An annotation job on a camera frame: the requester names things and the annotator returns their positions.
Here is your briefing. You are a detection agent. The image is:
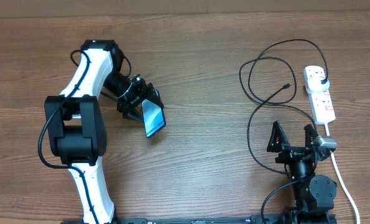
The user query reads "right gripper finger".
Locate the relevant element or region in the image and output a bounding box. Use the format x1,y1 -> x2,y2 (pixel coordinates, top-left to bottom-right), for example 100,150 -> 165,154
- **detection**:
304,124 -> 318,149
267,121 -> 290,152

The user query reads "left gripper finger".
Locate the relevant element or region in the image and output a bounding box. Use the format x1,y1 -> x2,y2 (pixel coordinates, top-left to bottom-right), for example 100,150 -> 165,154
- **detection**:
122,106 -> 144,123
146,83 -> 164,108

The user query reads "blue-screen Samsung smartphone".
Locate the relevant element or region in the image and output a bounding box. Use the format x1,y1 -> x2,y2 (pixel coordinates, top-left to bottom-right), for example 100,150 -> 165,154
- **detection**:
142,100 -> 166,138

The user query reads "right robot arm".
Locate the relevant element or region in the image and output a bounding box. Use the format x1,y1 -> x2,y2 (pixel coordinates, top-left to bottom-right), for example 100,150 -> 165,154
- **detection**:
261,121 -> 337,223

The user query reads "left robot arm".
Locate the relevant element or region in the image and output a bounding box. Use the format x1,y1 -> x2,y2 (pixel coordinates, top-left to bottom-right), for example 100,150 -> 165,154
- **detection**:
39,40 -> 166,223

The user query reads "white charger plug adapter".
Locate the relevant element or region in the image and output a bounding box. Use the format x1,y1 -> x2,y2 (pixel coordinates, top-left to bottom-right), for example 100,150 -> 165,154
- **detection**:
305,77 -> 330,94

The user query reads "white power strip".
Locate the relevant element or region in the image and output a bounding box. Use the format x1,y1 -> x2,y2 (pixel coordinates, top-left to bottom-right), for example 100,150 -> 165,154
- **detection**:
303,65 -> 336,124

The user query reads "white power strip cord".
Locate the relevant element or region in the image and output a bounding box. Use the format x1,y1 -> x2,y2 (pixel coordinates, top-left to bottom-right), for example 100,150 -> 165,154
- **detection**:
323,123 -> 361,224

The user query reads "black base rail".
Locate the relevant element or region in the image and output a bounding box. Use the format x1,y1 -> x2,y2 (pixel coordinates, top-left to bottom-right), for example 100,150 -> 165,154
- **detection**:
60,213 -> 338,224

